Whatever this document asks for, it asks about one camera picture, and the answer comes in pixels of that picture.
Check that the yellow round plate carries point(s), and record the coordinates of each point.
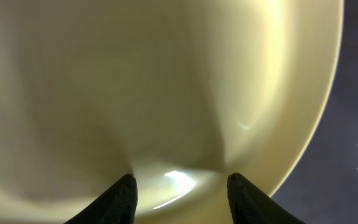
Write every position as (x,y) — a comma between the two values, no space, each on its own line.
(179,94)

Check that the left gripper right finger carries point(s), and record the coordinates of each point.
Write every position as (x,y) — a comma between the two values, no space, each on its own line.
(249,205)

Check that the black plastic waste tray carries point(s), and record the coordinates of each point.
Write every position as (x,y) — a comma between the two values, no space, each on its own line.
(323,187)

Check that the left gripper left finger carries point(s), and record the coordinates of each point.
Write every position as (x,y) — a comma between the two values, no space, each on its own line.
(117,205)

